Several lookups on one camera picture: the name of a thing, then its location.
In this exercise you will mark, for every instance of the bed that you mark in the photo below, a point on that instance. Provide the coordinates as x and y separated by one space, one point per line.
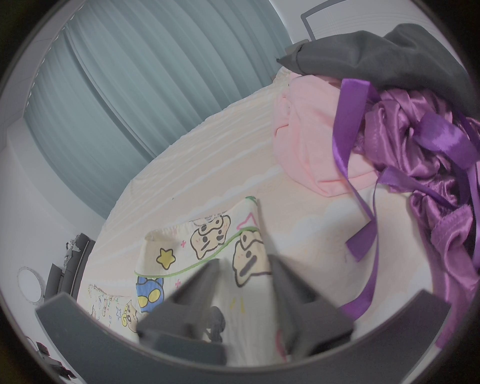
225 150

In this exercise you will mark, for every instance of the black chair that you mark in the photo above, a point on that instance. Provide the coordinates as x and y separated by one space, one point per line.
71 262

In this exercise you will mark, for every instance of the purple satin garment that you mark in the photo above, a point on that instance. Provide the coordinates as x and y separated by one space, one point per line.
423 150

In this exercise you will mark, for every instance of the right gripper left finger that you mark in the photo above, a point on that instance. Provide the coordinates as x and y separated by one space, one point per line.
180 318

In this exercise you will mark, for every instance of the pink garment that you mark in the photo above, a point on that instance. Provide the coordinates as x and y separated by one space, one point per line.
307 131

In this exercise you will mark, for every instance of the blue-green curtain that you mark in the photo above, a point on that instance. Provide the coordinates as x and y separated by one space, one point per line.
131 75

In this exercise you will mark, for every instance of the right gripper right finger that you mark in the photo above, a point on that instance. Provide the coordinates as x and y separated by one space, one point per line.
307 322

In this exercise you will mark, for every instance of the black garment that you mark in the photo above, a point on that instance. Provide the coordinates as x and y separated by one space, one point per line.
375 56

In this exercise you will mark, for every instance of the white printed pyjama top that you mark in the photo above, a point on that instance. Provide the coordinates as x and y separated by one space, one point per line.
210 240

